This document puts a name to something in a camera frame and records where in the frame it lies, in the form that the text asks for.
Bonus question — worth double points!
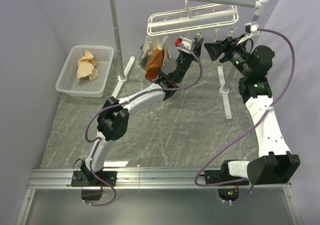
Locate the aluminium mounting rail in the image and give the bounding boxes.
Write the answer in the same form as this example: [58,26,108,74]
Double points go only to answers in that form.
[26,166,292,191]

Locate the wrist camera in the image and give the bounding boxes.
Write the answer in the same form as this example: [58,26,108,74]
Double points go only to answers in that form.
[174,37,196,54]
[237,21,260,45]

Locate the white drying rack stand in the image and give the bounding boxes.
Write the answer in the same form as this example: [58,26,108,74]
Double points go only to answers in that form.
[105,0,270,121]

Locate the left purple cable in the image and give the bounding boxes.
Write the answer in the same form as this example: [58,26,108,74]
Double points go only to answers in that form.
[84,44,202,207]

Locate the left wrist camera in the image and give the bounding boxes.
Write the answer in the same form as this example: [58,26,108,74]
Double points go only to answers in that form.
[174,37,196,54]

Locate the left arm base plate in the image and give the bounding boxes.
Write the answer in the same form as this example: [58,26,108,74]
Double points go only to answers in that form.
[70,170,117,187]

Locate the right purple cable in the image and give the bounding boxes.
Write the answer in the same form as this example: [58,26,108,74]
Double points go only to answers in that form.
[194,27,296,203]

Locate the white clip hanger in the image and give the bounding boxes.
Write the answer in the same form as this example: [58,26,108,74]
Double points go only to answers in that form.
[146,0,239,38]

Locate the grey underwear hanging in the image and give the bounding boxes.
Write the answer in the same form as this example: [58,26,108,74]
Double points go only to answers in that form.
[139,41,150,70]

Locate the beige underwear hanging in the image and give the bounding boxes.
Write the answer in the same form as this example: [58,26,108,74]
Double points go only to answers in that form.
[145,36,159,56]

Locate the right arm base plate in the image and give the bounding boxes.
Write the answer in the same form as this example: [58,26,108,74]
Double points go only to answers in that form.
[204,169,249,186]

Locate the white plastic basket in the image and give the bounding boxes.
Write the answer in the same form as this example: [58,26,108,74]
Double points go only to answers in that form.
[55,45,114,98]

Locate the beige underwear in basket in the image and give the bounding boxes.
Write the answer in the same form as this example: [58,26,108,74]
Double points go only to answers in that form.
[77,50,99,82]

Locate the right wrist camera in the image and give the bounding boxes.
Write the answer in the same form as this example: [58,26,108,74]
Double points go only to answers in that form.
[237,21,260,45]

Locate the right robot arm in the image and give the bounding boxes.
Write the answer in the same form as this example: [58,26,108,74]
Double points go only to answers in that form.
[204,37,301,186]

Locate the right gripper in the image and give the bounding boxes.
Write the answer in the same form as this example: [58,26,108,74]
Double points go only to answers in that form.
[204,34,252,78]

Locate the purple cable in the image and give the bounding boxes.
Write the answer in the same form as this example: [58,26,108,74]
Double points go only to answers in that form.
[84,44,202,207]
[194,27,296,203]

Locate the orange underwear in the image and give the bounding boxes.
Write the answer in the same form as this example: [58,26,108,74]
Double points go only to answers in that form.
[144,45,171,83]

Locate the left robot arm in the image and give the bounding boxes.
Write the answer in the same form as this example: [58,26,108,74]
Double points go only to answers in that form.
[71,38,204,187]

